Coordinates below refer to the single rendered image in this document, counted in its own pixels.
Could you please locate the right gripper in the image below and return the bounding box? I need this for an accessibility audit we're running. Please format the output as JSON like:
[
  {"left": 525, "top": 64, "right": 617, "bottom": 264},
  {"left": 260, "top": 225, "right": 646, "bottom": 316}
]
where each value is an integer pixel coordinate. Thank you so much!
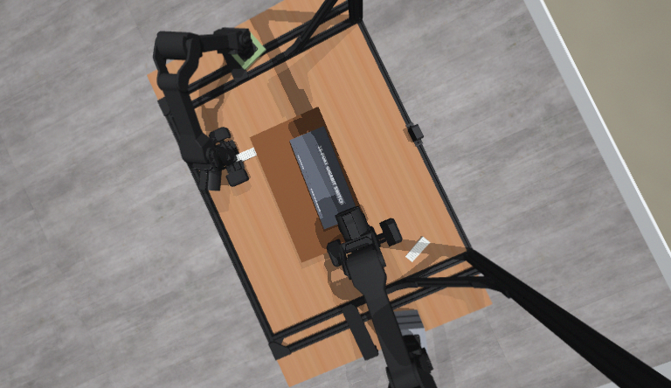
[{"left": 209, "top": 127, "right": 249, "bottom": 187}]

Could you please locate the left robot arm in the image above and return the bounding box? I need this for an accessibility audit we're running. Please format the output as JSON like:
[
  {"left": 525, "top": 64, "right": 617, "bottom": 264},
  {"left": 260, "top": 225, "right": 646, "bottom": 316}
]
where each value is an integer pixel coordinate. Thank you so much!
[{"left": 335, "top": 206, "right": 437, "bottom": 388}]

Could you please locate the brown wooden stand with grey legs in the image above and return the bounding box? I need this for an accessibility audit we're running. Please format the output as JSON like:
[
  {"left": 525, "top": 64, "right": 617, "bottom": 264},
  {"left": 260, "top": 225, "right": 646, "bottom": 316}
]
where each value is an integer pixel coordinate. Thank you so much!
[{"left": 250, "top": 107, "right": 363, "bottom": 262}]

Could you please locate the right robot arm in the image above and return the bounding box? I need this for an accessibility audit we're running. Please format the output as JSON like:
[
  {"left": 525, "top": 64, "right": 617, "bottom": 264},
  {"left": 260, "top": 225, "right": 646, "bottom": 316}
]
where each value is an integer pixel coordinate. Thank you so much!
[{"left": 153, "top": 27, "right": 258, "bottom": 191}]

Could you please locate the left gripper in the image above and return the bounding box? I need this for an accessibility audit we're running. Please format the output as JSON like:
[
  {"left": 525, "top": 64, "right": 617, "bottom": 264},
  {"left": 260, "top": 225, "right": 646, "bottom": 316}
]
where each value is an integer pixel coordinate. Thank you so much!
[{"left": 327, "top": 218, "right": 403, "bottom": 267}]

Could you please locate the dark grey network switch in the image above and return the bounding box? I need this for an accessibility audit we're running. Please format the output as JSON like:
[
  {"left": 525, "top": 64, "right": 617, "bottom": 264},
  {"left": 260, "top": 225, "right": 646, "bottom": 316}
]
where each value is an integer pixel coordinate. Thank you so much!
[{"left": 289, "top": 126, "right": 356, "bottom": 229}]

